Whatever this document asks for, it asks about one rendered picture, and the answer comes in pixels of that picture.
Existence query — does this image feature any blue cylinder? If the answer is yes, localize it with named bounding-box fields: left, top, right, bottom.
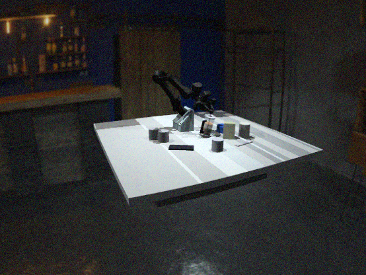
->
left=217, top=123, right=224, bottom=134

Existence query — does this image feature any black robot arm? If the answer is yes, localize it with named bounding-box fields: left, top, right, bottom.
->
left=152, top=71, right=211, bottom=116

